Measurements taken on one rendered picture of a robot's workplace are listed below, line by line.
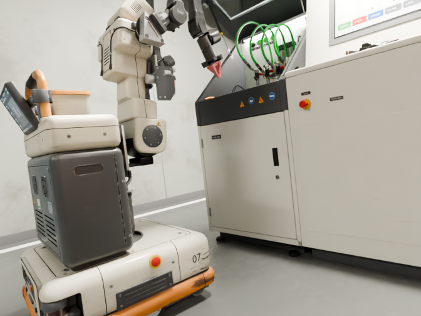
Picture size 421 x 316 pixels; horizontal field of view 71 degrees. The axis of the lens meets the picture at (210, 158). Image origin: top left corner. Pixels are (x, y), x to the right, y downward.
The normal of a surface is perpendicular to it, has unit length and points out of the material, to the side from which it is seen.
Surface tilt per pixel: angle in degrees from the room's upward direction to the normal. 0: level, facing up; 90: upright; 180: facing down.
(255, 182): 90
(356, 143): 90
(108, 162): 90
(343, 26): 76
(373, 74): 90
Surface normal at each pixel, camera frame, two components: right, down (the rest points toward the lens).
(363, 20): -0.71, -0.13
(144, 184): 0.62, -0.04
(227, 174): -0.70, 0.11
